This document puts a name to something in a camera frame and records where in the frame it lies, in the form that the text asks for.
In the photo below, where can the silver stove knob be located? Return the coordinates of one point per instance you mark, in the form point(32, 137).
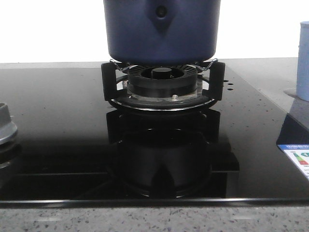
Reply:
point(8, 130)

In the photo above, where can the black right burner head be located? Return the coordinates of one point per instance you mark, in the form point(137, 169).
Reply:
point(162, 82)

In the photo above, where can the black glass gas stove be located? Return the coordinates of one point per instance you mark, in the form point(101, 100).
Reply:
point(74, 149)

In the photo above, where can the blue cooking pot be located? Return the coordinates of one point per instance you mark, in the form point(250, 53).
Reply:
point(161, 32)

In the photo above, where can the light blue cup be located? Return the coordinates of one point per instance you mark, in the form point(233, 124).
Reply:
point(302, 84)

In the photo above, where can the black right pan support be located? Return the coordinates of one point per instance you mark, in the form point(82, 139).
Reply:
point(210, 82)

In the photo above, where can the energy rating label sticker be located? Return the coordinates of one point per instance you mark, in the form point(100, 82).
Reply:
point(299, 155)

